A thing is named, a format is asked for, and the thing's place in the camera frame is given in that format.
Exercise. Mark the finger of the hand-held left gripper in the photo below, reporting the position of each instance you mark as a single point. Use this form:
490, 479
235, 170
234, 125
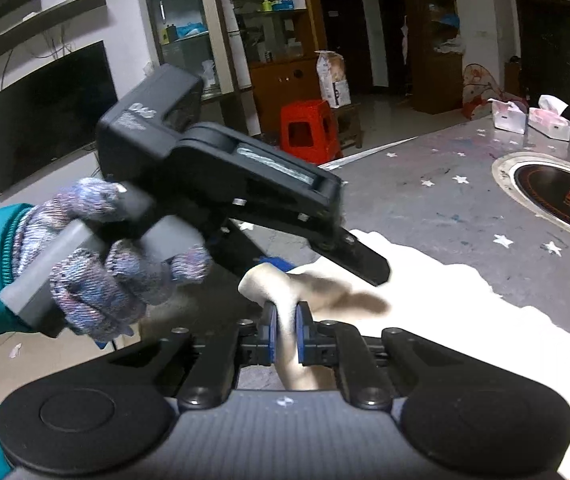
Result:
276, 263
360, 260

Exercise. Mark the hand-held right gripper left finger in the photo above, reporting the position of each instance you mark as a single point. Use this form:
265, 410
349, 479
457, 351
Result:
268, 335

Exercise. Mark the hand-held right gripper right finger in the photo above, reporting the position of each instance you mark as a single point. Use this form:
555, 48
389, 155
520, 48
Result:
304, 335

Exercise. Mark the cream sweatshirt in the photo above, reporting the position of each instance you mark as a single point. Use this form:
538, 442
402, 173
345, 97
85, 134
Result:
465, 320

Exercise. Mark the person's left hand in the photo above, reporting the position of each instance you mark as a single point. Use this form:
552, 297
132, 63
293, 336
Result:
90, 290

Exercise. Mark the wooden glass-front cabinet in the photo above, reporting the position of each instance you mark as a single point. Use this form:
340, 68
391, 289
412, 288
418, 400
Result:
275, 85

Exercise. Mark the red plastic stool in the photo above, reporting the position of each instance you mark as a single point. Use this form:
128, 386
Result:
310, 115

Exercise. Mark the small wooden bench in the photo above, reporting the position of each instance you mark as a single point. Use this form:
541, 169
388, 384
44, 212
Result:
350, 120

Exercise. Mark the printed paper sack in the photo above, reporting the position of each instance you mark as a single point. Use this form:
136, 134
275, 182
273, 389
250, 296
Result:
332, 85

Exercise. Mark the tall wooden bookshelf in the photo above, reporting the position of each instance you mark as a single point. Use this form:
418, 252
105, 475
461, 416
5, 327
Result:
435, 85

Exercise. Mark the pink white tissue box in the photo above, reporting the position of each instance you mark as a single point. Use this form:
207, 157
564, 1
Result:
510, 120
550, 127

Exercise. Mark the round black induction hob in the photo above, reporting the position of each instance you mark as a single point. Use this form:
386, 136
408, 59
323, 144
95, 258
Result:
560, 195

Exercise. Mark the spotted play tent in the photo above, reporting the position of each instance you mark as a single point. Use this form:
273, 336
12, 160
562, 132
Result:
480, 85

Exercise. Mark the dark wooden door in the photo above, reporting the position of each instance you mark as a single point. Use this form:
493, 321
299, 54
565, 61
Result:
545, 50

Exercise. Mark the black wall television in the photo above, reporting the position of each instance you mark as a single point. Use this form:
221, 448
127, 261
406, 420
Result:
40, 115

